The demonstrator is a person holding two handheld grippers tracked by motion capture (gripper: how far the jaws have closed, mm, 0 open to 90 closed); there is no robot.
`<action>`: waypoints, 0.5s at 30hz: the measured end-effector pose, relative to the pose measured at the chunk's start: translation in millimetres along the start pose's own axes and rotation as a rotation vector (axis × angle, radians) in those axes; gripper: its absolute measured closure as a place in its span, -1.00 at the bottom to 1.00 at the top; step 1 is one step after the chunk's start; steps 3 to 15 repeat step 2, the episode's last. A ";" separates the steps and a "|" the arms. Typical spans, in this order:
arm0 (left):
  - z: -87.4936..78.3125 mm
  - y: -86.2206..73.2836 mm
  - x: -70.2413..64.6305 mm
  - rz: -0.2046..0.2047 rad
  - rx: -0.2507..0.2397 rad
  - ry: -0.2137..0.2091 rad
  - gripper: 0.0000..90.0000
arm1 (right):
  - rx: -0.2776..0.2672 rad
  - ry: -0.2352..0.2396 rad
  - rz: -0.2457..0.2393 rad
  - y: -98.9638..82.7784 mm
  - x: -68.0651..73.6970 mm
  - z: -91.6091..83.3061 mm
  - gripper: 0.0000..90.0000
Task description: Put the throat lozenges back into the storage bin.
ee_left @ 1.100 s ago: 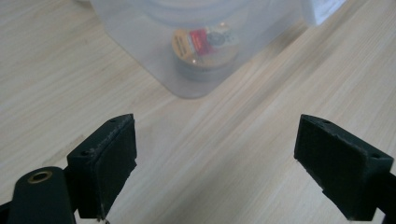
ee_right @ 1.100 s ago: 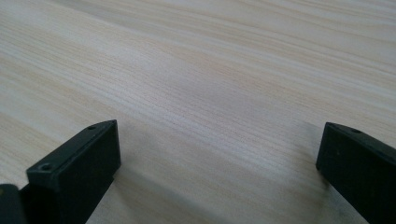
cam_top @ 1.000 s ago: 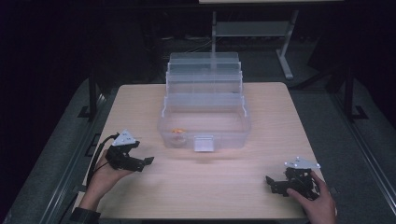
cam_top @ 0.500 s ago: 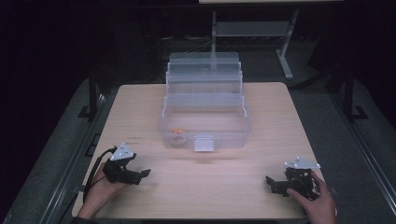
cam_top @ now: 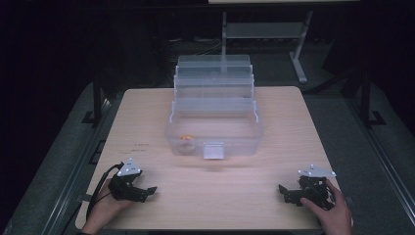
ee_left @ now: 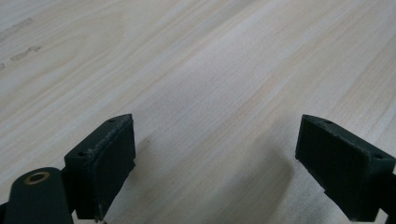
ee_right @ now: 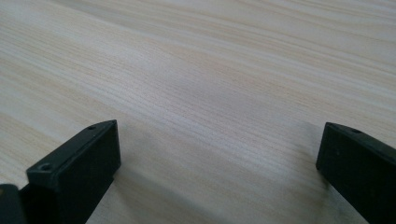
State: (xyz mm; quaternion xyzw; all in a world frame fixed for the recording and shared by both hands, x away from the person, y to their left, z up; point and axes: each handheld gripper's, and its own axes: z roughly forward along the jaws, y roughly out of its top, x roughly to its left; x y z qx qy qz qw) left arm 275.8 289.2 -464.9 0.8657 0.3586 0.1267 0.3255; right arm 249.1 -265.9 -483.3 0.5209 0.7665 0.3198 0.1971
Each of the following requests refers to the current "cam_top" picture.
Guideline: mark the round clear dome with red centre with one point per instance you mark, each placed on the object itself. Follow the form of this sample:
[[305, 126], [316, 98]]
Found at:
[[186, 141]]

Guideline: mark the aluminium frame rail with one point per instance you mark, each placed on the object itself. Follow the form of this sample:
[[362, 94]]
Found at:
[[76, 169], [381, 150]]

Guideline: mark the person's left hand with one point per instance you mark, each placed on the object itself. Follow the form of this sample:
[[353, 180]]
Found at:
[[104, 210]]

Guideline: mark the person's right hand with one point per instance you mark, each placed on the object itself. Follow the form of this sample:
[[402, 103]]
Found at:
[[332, 213]]

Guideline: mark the black metal post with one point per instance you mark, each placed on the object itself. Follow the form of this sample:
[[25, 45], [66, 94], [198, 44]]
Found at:
[[366, 98], [97, 98]]

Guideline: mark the grey tape strip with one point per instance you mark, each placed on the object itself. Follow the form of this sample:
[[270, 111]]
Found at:
[[85, 198]]

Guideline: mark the grey metal stand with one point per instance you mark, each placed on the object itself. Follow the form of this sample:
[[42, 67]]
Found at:
[[266, 31]]

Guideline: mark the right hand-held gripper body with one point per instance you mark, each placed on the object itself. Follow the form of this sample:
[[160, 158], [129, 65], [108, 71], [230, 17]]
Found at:
[[314, 191]]

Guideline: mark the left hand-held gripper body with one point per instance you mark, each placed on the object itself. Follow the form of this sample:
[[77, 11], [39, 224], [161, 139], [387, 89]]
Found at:
[[125, 184]]

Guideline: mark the clear plastic tiered storage box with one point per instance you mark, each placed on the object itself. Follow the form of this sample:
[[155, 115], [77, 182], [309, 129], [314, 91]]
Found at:
[[213, 127]]

